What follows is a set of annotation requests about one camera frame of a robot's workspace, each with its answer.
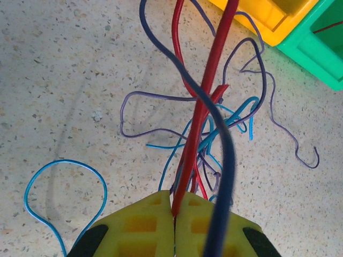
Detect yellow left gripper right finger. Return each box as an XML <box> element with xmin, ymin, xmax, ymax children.
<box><xmin>174</xmin><ymin>192</ymin><xmax>282</xmax><ymax>257</ymax></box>

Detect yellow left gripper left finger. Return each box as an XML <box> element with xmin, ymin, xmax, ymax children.
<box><xmin>66</xmin><ymin>190</ymin><xmax>175</xmax><ymax>257</ymax></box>

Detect dark blue cable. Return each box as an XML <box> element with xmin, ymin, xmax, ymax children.
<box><xmin>138</xmin><ymin>0</ymin><xmax>238</xmax><ymax>257</ymax></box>

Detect thin lilac cable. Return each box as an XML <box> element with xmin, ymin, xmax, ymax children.
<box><xmin>120</xmin><ymin>0</ymin><xmax>320</xmax><ymax>192</ymax></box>

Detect red cable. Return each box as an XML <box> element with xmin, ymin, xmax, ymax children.
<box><xmin>170</xmin><ymin>0</ymin><xmax>240</xmax><ymax>217</ymax></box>
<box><xmin>313</xmin><ymin>21</ymin><xmax>343</xmax><ymax>34</ymax></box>

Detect thin dark purple cable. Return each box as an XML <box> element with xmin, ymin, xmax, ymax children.
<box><xmin>198</xmin><ymin>37</ymin><xmax>267</xmax><ymax>172</ymax></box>

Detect green plastic bin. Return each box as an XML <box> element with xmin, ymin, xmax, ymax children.
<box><xmin>275</xmin><ymin>0</ymin><xmax>343</xmax><ymax>92</ymax></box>

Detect yellow plastic bin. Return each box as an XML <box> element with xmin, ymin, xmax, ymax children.
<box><xmin>208</xmin><ymin>0</ymin><xmax>319</xmax><ymax>48</ymax></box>

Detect light blue cable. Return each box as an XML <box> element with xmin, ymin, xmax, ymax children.
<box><xmin>24</xmin><ymin>160</ymin><xmax>108</xmax><ymax>257</ymax></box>
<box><xmin>146</xmin><ymin>96</ymin><xmax>260</xmax><ymax>201</ymax></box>

